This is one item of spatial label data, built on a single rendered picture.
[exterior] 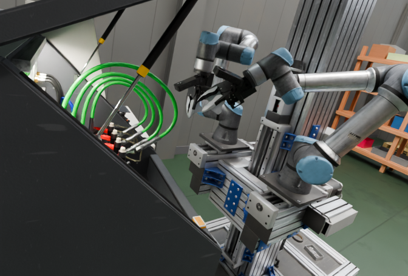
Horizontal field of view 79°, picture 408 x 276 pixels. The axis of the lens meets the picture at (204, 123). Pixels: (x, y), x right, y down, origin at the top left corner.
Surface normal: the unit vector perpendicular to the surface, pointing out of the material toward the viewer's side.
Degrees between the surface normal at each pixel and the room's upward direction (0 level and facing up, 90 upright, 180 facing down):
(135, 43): 90
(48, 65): 90
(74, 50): 90
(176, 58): 90
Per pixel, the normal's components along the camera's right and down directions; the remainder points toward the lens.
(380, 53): -0.81, 0.00
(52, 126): 0.46, 0.36
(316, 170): -0.28, 0.33
